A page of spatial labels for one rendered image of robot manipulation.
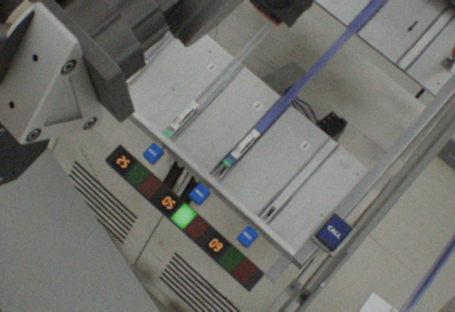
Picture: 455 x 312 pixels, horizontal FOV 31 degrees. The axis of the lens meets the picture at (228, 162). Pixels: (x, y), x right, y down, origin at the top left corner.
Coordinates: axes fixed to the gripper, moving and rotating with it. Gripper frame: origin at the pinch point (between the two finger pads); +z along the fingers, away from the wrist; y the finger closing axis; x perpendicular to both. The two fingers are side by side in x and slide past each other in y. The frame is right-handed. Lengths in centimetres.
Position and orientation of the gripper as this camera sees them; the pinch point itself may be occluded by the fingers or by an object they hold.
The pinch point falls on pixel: (275, 19)
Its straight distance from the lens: 147.5
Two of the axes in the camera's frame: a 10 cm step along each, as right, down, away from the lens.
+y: -7.5, -6.4, 1.8
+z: -0.2, 2.9, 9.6
